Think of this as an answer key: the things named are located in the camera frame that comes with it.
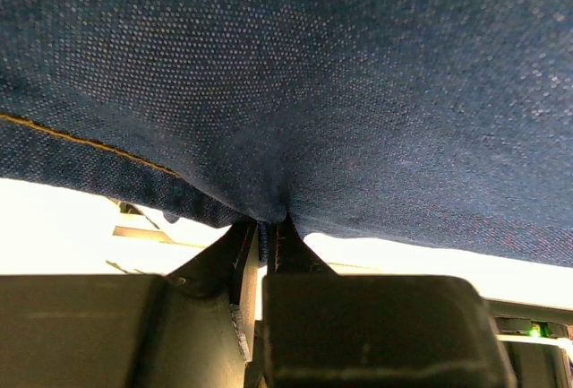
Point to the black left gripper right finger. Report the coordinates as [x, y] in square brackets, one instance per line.
[324, 329]

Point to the aluminium table frame rail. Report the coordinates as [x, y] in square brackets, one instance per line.
[145, 241]

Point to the dark blue denim trousers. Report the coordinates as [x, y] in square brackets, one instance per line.
[444, 123]

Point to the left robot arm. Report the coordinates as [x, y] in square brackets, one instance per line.
[535, 339]

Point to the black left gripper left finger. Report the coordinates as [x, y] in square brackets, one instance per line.
[193, 327]

